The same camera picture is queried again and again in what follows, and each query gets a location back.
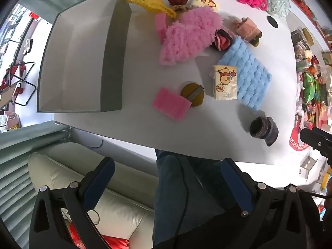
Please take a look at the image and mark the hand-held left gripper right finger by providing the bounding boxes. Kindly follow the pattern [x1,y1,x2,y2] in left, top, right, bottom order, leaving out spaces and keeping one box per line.
[221,158,322,249]

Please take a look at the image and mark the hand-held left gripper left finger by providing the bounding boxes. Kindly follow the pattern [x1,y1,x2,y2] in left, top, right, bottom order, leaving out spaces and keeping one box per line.
[28,156,116,249]

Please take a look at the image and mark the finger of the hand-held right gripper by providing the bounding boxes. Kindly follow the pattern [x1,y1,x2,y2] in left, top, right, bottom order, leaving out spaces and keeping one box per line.
[300,127,332,165]

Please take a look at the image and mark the dark grey sock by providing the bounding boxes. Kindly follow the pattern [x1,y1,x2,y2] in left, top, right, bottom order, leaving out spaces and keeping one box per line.
[249,116,279,147]

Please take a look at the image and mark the blue fluffy cloth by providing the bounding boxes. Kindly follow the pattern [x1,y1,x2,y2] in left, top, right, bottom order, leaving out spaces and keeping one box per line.
[217,36,273,111]

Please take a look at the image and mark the small white carton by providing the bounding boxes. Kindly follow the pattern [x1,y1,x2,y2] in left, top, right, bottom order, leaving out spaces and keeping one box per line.
[213,65,238,101]

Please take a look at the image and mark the pink sponge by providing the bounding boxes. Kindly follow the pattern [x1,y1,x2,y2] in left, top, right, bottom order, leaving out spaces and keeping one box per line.
[155,13,170,40]
[152,87,192,121]

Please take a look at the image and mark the grey cardboard box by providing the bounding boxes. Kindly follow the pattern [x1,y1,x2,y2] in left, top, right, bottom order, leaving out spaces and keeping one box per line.
[36,0,132,114]

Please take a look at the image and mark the pink towel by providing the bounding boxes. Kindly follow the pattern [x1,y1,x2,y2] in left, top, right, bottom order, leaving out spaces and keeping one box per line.
[233,17,262,48]

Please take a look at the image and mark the red striped sock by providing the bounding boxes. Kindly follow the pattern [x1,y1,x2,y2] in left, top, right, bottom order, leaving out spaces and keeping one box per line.
[211,28,234,51]

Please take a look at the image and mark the pink fluffy cloth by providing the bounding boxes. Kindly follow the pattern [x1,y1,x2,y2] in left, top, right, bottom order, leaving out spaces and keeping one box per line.
[159,7,224,66]

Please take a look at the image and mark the yellow mesh sponge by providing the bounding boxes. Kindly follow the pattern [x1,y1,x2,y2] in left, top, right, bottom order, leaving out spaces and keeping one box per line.
[126,0,177,19]

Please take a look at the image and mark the red round mat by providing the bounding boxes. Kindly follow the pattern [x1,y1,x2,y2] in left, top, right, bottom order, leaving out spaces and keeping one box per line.
[289,127,312,154]

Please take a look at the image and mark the small wooden box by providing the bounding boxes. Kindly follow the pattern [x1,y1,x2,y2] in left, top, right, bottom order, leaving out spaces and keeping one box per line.
[299,157,319,181]

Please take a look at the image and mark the cream leather sofa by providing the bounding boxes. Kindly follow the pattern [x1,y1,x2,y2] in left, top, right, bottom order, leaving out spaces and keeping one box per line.
[27,142,159,249]

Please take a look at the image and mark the pile of colourful snack packets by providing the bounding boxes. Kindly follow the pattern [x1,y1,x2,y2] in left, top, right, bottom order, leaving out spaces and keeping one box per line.
[290,27,332,135]

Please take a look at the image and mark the person's jeans leg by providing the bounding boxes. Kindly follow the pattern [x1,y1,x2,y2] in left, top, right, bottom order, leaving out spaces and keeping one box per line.
[153,149,243,249]

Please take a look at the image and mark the red cloth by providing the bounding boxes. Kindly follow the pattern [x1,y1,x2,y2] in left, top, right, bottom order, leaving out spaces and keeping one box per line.
[69,222,130,249]

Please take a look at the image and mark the pink glossy bags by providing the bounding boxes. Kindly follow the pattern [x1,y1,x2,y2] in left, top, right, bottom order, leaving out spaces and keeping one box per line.
[3,110,22,129]

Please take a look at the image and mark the black folding chair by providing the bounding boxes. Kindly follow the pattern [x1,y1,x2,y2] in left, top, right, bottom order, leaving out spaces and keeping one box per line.
[0,61,37,107]

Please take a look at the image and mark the pale green bath pouf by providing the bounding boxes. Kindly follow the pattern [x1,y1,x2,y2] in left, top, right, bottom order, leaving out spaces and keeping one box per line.
[261,0,291,18]

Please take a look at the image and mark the white slippers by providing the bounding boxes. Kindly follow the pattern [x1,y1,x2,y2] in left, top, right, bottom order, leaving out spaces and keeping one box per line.
[24,38,35,55]

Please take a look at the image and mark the tissue pack with red print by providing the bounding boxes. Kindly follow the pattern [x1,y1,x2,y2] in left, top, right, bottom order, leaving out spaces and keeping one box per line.
[191,0,220,13]

